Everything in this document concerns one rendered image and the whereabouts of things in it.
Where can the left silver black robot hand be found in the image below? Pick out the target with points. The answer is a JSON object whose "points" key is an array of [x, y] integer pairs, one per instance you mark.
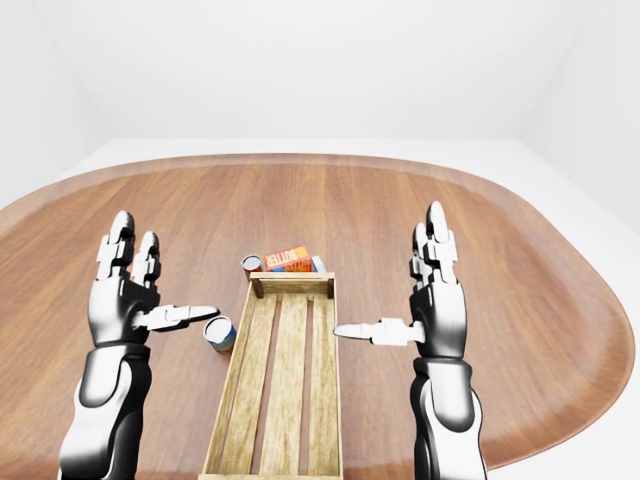
{"points": [[112, 312]]}

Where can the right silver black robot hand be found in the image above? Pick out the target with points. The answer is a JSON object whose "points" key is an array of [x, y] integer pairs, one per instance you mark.
{"points": [[440, 320]]}

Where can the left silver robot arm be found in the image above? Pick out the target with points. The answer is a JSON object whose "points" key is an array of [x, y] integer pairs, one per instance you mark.
{"points": [[107, 415]]}

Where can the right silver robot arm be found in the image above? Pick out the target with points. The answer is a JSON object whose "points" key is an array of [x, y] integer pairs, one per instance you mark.
{"points": [[447, 420]]}

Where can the blue orange soup tin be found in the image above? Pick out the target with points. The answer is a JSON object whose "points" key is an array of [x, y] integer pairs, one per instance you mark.
{"points": [[220, 336]]}

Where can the wooden slat tray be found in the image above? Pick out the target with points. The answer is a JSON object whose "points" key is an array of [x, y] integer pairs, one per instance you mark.
{"points": [[280, 380]]}

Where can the blue white box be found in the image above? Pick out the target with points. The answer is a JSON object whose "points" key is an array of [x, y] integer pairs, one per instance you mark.
{"points": [[318, 263]]}

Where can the red tin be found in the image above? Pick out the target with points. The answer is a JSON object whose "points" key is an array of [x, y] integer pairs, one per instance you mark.
{"points": [[251, 267]]}

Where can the orange butter box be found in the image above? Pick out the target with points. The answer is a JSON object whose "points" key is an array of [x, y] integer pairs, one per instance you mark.
{"points": [[287, 259]]}

